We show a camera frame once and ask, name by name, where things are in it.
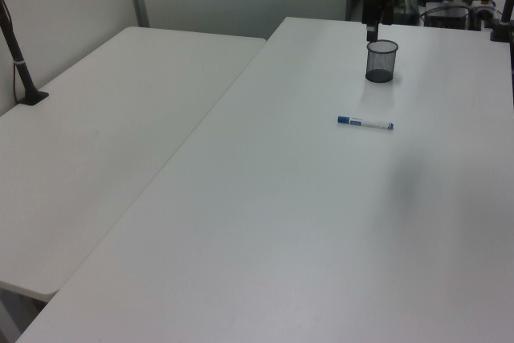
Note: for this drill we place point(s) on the black camera pole with base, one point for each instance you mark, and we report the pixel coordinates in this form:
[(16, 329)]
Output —
[(18, 58)]

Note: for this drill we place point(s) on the black mesh pen cup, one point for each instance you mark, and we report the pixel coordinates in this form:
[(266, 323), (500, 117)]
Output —
[(381, 62)]

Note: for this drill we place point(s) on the grey control box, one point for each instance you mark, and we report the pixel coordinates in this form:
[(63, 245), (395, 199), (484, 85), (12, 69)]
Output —
[(445, 13)]

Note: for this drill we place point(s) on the black camera pole with clamp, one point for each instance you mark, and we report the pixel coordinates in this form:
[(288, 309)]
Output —
[(504, 17)]

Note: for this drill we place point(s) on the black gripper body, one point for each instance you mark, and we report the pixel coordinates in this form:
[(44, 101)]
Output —
[(370, 7)]

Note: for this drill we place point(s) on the blue and white marker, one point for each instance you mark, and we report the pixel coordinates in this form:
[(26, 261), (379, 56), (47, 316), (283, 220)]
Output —
[(365, 122)]

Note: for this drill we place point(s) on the emergency stop button box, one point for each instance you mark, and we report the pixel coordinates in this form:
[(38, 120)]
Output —
[(484, 3)]

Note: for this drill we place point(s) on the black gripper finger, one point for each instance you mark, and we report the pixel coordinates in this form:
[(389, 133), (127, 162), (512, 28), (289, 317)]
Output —
[(369, 33), (376, 32)]

